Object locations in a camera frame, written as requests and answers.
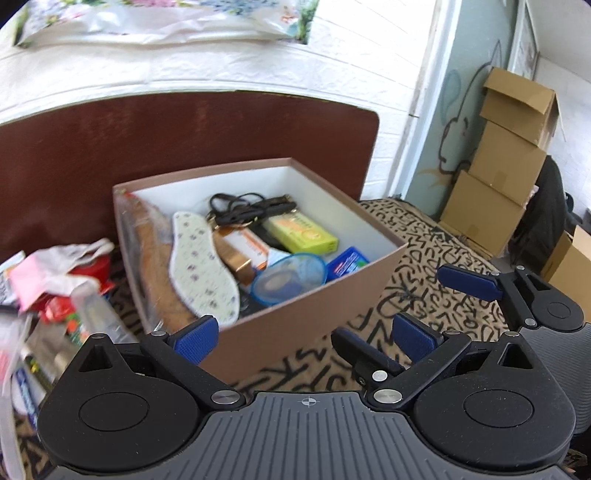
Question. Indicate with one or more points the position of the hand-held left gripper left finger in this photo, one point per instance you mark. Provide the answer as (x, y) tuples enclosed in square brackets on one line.
[(196, 337)]

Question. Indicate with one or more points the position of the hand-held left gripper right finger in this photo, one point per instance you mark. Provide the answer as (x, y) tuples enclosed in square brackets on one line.
[(415, 339)]

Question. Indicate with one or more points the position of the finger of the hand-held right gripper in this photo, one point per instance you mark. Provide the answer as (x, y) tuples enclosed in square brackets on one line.
[(360, 353), (466, 280)]

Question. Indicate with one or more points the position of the pinkish brown cardboard box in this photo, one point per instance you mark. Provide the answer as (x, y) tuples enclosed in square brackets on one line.
[(286, 332)]

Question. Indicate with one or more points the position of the floral fabric insole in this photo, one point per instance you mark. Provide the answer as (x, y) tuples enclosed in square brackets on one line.
[(198, 258)]

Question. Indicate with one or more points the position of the blue clear round container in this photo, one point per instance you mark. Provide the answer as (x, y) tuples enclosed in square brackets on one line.
[(286, 279)]

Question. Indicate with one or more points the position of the tan letter printed blanket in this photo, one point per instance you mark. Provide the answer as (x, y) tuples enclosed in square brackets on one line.
[(415, 244)]

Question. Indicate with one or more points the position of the bagged brown pad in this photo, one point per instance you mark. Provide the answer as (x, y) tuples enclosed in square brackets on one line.
[(154, 277)]

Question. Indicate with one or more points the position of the blue box with label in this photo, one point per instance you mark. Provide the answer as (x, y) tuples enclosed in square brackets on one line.
[(346, 265)]

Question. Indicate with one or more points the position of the orange copper small box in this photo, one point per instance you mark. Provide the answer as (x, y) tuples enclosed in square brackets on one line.
[(240, 251)]

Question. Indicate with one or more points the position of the clear plastic case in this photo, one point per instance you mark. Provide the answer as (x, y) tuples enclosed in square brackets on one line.
[(99, 314)]

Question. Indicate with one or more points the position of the black clothing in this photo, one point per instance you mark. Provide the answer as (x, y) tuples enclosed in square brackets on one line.
[(549, 207)]

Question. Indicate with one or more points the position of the yellow green small box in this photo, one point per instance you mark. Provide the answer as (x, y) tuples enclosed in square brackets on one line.
[(300, 233)]

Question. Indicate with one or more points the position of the red green snack packet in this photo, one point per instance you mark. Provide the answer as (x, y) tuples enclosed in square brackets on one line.
[(57, 309)]

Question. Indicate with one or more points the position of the clear plastic wrapper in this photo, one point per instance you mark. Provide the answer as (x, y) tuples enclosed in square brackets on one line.
[(44, 355)]

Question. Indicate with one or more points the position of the pink paper packet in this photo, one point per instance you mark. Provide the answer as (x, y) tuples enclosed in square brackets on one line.
[(32, 277)]

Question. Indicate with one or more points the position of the blue mint box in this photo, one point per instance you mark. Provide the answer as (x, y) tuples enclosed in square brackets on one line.
[(27, 392)]

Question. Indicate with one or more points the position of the open brown cardboard box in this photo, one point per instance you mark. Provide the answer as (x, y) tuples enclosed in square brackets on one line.
[(517, 101)]

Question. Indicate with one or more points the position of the white printed packet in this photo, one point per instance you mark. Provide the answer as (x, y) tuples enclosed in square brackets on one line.
[(8, 281)]

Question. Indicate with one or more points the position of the brown wooden headboard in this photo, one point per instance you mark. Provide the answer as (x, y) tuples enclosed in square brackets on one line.
[(184, 134)]

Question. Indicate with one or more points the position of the floral plastic bag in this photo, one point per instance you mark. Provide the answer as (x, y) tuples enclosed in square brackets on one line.
[(138, 18)]

